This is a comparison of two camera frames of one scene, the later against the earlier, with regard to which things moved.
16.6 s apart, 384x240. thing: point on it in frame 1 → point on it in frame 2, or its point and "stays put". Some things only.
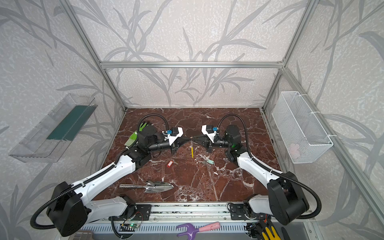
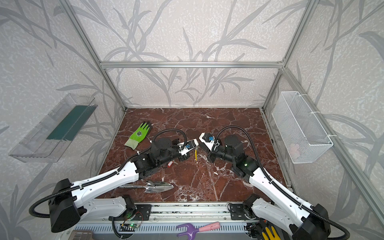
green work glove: (133, 137) stays put
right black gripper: (208, 142) → (212, 155)
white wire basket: (303, 136) stays put
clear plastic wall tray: (49, 140) stays put
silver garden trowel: (157, 186) stays put
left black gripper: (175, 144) → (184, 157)
